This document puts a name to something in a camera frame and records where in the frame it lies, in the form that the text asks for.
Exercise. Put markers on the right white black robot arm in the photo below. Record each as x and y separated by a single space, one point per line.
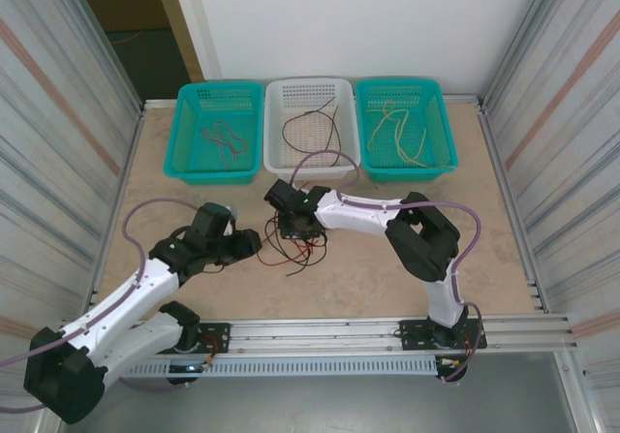
353 220

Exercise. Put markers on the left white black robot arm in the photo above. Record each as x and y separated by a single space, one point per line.
135 302

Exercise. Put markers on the white perforated plastic basket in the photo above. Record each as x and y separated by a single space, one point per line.
310 132

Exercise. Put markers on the teal perforated plastic basket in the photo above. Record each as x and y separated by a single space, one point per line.
242 103
436 113

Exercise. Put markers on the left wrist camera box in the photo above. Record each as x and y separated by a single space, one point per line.
231 220

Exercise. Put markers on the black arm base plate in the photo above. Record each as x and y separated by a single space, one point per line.
412 336
218 336

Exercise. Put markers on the aluminium mounting rail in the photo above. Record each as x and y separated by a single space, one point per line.
315 336

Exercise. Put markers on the brown wooden door frame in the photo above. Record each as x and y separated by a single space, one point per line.
179 21

